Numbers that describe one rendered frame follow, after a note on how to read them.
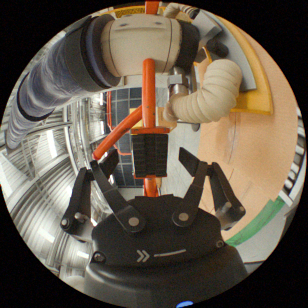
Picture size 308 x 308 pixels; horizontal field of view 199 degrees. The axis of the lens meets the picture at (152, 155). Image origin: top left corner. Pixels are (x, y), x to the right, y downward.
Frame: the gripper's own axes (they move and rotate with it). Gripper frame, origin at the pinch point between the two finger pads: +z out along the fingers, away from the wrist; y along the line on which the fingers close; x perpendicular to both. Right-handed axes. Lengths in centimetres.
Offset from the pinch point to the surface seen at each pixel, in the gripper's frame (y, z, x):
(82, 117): -364, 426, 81
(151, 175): 0.3, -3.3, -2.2
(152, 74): 0.6, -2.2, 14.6
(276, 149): 25.1, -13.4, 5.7
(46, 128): -175, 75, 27
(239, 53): 10.5, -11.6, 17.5
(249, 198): 66, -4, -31
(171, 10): 5.3, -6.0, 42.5
